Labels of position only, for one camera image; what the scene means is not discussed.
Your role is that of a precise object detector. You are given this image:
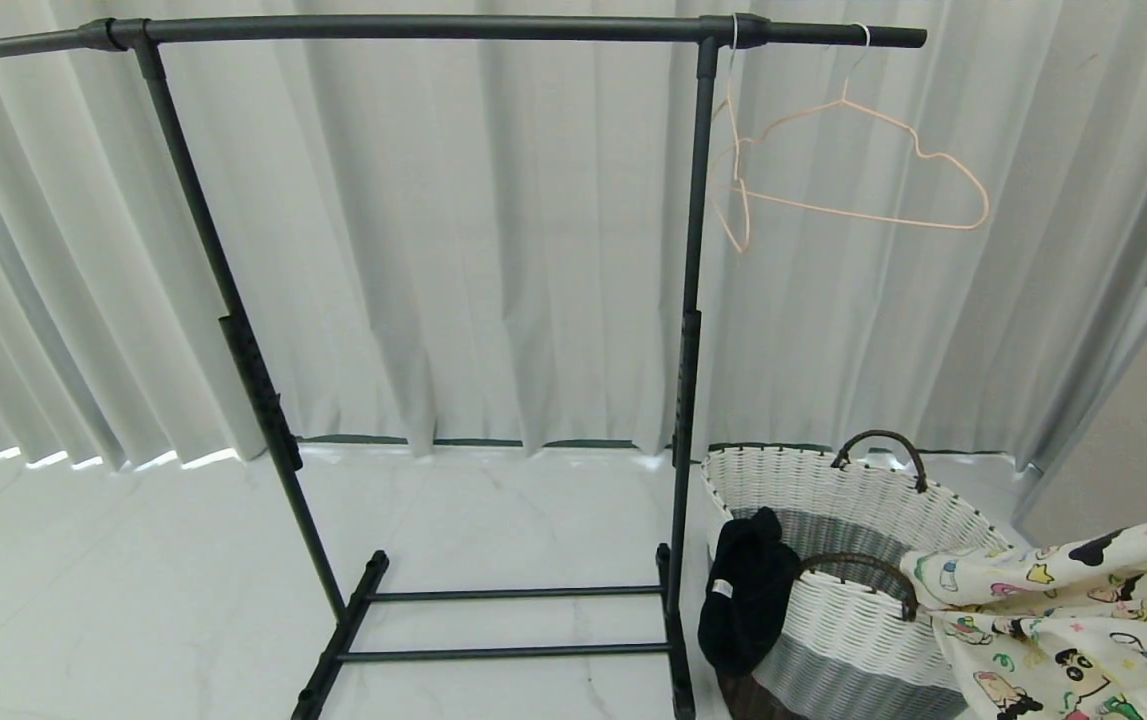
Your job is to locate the black clothes rack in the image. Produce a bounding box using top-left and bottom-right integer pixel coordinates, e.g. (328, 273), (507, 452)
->
(0, 14), (928, 720)

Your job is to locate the white laundry basket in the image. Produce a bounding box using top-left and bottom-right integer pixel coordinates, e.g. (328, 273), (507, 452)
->
(701, 430), (1014, 720)

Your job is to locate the white curtain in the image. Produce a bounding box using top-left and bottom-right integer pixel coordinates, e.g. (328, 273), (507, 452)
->
(0, 0), (1147, 473)

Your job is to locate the cream printed garment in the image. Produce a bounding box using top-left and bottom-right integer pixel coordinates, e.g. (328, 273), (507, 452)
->
(901, 510), (1147, 720)

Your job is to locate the pink clothes hanger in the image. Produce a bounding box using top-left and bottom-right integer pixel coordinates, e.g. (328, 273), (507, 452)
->
(733, 24), (992, 233)
(711, 14), (756, 256)

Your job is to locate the black garment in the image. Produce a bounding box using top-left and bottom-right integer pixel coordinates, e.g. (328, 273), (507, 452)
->
(698, 507), (802, 679)

